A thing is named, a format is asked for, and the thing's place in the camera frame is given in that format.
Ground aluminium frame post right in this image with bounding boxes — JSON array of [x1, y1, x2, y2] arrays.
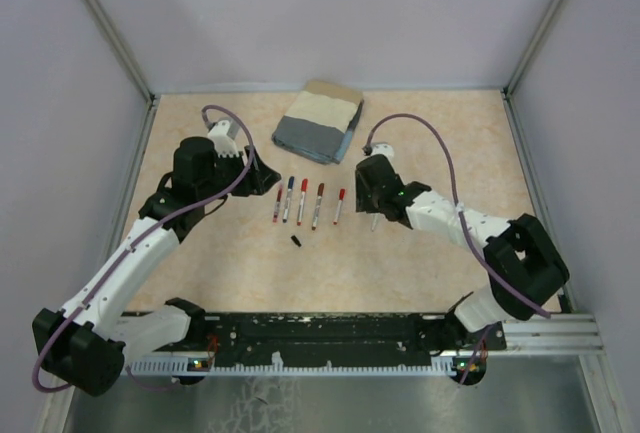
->
[[502, 0, 569, 100]]

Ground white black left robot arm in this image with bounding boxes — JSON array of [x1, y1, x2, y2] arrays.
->
[[31, 137, 281, 397]]

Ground white brown-end marker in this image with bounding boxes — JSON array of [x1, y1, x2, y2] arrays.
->
[[311, 196, 322, 231]]

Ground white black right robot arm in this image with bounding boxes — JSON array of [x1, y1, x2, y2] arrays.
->
[[355, 154, 570, 349]]

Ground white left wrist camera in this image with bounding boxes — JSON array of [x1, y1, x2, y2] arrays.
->
[[207, 117, 241, 158]]

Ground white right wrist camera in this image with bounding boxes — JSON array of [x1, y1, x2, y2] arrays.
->
[[363, 142, 395, 160]]

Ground white red-end marker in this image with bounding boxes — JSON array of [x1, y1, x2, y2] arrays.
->
[[296, 197, 305, 226]]

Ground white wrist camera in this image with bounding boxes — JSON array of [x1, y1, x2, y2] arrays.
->
[[207, 117, 241, 158], [363, 142, 395, 160]]

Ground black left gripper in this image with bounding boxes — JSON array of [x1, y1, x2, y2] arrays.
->
[[198, 145, 281, 204]]

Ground white blue-end marker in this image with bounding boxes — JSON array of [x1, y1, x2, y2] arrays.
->
[[282, 189, 293, 223]]

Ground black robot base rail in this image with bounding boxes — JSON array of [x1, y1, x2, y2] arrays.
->
[[156, 312, 506, 370]]

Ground aluminium frame post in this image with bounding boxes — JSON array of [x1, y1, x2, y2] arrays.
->
[[502, 0, 569, 100], [81, 0, 156, 104]]

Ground folded grey beige cloth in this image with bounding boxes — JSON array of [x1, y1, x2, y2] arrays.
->
[[271, 80, 364, 165]]

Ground small white red-end pen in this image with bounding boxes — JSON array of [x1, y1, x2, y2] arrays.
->
[[333, 199, 343, 225]]

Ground aluminium frame post left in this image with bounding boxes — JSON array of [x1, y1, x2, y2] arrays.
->
[[81, 0, 156, 104]]

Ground red clear pen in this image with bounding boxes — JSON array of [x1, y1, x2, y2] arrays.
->
[[272, 188, 283, 223]]

